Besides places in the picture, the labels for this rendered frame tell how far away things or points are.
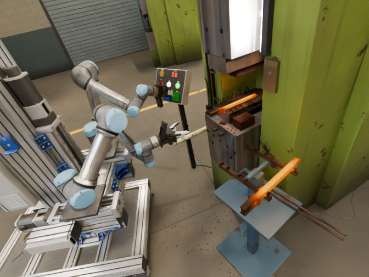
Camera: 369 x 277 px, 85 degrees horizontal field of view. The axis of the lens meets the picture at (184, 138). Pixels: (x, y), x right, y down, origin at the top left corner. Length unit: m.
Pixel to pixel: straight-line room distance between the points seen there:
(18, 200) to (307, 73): 1.78
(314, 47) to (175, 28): 5.20
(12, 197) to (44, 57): 8.10
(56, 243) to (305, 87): 1.54
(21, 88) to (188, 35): 5.25
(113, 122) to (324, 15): 1.00
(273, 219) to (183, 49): 5.47
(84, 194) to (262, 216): 0.93
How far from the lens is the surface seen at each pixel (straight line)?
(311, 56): 1.08
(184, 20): 6.11
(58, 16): 9.17
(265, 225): 1.22
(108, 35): 9.12
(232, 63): 1.31
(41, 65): 9.58
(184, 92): 1.72
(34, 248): 1.54
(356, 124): 1.62
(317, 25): 1.05
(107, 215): 1.40
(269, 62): 1.20
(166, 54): 6.23
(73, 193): 1.15
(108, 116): 1.05
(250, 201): 0.94
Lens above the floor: 1.72
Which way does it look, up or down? 36 degrees down
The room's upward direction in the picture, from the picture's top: 13 degrees counter-clockwise
